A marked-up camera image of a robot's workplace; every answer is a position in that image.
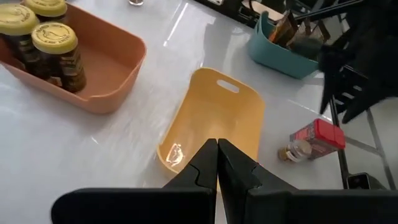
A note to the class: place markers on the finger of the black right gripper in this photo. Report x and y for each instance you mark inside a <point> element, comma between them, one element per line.
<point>360,109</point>
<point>328,93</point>

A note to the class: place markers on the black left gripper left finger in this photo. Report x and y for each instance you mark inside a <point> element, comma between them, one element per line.
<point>140,205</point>

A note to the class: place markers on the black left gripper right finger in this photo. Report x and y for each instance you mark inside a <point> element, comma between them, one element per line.
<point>295,208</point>

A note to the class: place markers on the red-lid smoked paprika tin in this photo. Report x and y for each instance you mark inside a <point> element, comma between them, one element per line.
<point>323,135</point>

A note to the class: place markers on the brown taco seasoning packet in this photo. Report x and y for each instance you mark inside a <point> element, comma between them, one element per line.
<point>281,29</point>
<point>306,35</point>

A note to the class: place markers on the yellow-lid spice jar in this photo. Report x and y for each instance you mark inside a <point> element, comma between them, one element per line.
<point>15,21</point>
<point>56,40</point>
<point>46,7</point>

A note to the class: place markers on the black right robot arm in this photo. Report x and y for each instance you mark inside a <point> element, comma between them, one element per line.
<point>373,15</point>

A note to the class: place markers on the teal plastic bin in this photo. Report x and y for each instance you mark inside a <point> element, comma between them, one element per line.
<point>273,57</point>

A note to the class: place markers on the yellow plastic bin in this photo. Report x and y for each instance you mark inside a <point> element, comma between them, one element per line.
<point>214,115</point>

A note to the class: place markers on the orange plastic bin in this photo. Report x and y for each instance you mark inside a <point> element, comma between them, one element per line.
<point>105,71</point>

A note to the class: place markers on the small table-level camera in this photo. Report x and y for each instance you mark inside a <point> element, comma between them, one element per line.
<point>357,181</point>

